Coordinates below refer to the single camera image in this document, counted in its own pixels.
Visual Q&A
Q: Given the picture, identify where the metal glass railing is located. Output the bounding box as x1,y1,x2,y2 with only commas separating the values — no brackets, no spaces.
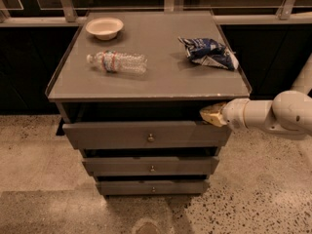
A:
0,0,312,26

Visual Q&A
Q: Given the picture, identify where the grey drawer cabinet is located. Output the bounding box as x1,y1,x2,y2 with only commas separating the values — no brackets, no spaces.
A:
46,12,251,183

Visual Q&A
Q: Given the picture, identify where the clear plastic water bottle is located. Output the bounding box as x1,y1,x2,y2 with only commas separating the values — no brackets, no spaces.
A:
86,51,147,75

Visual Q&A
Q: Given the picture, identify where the grey drawer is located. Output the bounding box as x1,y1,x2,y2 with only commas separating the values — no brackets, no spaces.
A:
63,121,231,150
83,157,219,176
97,179,209,196

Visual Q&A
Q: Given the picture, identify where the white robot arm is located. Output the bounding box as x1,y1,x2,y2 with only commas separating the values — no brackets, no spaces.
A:
200,55,312,137

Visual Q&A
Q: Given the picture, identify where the blue crumpled chip bag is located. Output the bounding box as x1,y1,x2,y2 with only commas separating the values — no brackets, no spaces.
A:
178,37,239,71

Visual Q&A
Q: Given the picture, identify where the grey middle drawer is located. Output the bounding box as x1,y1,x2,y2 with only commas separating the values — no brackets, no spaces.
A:
83,157,219,176

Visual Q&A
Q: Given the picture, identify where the grey bottom drawer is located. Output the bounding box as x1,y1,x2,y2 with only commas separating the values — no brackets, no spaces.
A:
97,179,209,196

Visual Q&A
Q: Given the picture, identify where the grey top drawer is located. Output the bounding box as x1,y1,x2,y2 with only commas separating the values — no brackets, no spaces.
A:
63,121,231,150

